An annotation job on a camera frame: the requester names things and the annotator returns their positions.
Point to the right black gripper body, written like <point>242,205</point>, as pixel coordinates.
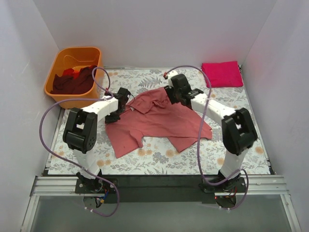
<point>169,92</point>

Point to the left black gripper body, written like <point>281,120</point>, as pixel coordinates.
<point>112,117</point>

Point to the salmon pink polo shirt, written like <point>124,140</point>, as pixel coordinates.
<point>151,114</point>

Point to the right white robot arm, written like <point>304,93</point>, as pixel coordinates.
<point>238,130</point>

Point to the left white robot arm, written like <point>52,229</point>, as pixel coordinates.
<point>80,133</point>

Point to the floral patterned table mat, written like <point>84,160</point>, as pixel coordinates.
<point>158,155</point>

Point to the dark red clothes in basket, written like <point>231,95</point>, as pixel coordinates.
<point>73,82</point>

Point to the folded magenta t shirt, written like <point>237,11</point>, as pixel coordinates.
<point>225,74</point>

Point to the orange plastic laundry basket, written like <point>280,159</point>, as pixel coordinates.
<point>75,58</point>

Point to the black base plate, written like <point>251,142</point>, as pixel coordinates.
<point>169,188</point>

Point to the aluminium frame rail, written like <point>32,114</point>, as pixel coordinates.
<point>65,185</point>

